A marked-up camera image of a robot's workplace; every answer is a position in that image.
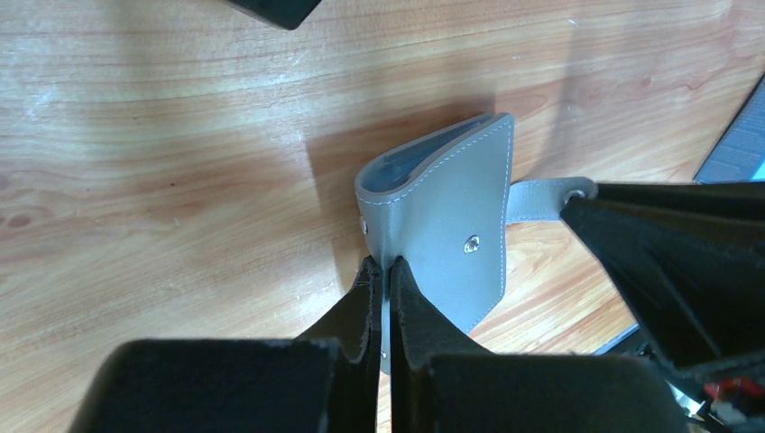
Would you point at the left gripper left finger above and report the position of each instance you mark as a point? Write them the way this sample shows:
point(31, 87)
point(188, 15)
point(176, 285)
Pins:
point(324, 380)

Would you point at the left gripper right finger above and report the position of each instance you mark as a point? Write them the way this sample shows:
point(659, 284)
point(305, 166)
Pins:
point(443, 381)

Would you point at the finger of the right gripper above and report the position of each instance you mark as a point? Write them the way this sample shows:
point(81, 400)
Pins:
point(689, 262)

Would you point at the blue card on table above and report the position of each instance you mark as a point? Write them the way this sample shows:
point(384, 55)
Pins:
point(738, 156)

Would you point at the black organizer tray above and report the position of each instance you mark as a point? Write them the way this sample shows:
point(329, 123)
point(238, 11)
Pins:
point(284, 14)

